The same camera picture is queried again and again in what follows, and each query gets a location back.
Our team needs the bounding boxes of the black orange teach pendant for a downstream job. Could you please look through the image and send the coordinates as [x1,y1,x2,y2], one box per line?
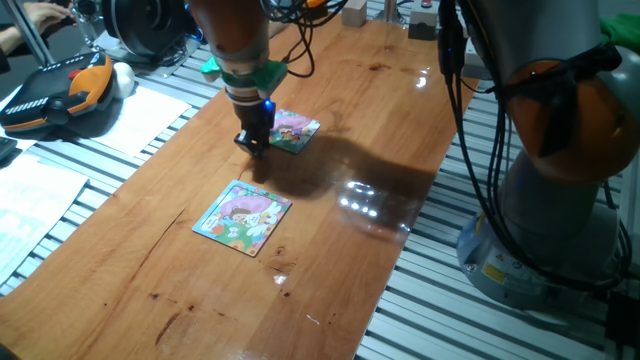
[0,51,116,134]

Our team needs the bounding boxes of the grey box green button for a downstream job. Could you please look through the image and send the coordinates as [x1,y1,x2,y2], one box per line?
[460,38,479,80]

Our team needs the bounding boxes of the grey black box red button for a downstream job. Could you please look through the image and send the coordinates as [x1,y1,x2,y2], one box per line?
[407,0,441,42]

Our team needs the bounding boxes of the grey metal tripod leg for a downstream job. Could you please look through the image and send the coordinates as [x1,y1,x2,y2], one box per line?
[3,0,55,67]
[69,0,100,51]

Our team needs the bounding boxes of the green cloth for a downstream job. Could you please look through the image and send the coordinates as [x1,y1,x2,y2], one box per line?
[599,13,640,55]

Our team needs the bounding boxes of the black round reel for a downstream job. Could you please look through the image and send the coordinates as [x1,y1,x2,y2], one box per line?
[101,0,191,59]

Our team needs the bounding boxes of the white paper sheet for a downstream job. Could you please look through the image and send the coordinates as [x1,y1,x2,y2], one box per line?
[0,152,90,287]
[91,85,193,158]

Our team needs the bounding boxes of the butterfly jigsaw puzzle missing piece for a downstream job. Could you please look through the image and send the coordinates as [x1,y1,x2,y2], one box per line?
[268,108,322,155]

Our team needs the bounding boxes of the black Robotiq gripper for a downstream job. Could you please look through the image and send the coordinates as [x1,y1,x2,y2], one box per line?
[233,97,277,162]

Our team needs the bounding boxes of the bystander bare hand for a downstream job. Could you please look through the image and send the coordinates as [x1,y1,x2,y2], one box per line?
[22,1,77,36]

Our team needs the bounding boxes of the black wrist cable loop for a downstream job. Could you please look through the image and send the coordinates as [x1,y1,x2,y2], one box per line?
[259,0,349,80]

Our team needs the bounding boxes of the glossy wooden board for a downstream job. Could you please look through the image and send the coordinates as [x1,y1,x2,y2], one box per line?
[0,12,476,360]

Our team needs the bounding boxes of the beige rectangular block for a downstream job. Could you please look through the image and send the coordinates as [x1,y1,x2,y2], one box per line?
[341,0,369,29]

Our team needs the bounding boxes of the complete butterfly puzzle card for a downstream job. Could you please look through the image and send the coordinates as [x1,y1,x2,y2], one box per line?
[192,178,293,259]

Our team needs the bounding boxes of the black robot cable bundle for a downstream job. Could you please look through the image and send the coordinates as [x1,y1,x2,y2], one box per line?
[437,0,632,291]

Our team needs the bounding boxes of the aluminium frame post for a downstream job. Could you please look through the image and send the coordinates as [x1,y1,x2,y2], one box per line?
[373,0,407,25]

